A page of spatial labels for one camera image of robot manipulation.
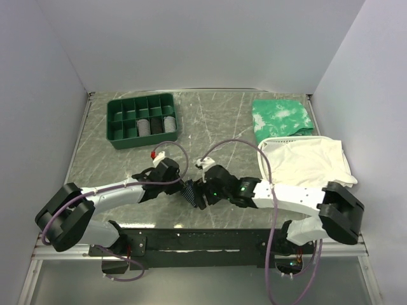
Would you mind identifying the green compartment organizer tray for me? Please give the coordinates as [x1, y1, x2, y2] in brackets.
[106, 93, 179, 150]

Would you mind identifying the white cloth in basket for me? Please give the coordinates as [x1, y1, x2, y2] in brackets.
[258, 136, 357, 187]

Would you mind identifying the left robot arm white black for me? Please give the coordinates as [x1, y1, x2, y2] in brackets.
[35, 165, 185, 255]

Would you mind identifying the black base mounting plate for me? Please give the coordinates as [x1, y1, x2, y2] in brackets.
[85, 227, 319, 276]

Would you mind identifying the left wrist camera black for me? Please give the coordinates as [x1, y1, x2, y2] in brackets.
[150, 158, 179, 182]

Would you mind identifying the navy striped underwear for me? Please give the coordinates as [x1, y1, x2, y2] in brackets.
[181, 179, 202, 208]

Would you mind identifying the green white tie-dye cloth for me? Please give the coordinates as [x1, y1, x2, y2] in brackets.
[252, 99, 314, 143]

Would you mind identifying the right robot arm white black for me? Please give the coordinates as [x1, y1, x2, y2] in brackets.
[195, 165, 364, 254]

